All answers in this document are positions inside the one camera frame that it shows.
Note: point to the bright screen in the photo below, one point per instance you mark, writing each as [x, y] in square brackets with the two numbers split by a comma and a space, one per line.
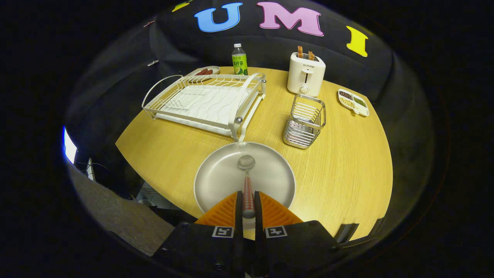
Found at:
[69, 148]

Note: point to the white clip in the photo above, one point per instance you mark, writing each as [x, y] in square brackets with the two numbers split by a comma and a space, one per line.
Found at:
[153, 63]

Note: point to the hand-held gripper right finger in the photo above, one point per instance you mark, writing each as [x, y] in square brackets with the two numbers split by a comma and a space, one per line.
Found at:
[301, 247]

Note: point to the small beige plate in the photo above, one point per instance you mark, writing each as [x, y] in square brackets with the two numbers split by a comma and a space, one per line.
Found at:
[215, 69]

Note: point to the white divided bean dish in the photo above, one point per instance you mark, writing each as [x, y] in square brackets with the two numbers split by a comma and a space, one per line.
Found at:
[353, 102]

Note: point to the silver metal plate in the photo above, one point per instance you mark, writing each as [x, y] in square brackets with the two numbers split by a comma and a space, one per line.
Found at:
[220, 177]

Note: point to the green label drink bottle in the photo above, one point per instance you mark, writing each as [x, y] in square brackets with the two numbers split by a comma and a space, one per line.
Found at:
[239, 61]

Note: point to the white toaster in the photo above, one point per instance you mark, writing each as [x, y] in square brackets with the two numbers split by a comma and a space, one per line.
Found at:
[305, 75]

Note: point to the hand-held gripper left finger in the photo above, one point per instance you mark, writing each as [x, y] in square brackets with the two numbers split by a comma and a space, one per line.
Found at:
[200, 247]

